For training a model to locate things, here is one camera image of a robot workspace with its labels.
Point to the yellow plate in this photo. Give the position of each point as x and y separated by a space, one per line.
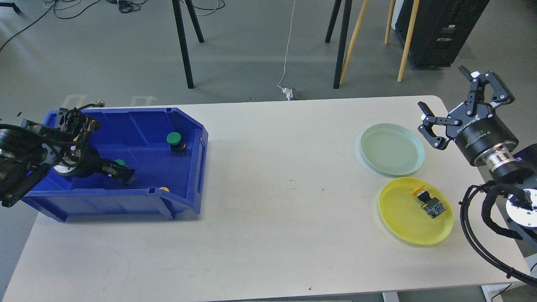
401 212

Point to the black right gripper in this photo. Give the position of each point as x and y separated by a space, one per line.
482 132

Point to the yellow push button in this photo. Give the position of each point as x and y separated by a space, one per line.
431 205

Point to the black cabinet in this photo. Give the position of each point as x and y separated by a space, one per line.
441 28

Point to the green push button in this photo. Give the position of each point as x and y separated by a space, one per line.
176 143
120 162

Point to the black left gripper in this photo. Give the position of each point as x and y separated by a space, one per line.
91 163

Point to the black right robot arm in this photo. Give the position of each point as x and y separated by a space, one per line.
509 206

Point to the blue plastic bin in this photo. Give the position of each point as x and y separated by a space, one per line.
138 137

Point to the white power adapter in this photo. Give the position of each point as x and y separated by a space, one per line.
291 94

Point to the green push button back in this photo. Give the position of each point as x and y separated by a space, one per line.
176 143

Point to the black stand legs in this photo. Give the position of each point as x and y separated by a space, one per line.
342 42

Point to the green push button front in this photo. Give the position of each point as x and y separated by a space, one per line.
120 162

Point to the wooden stand legs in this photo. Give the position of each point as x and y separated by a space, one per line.
407 43

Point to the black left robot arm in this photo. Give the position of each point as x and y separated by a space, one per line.
29 151

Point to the black tripod left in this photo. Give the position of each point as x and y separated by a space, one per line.
177 12

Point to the light green plate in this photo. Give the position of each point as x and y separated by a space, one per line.
392 150

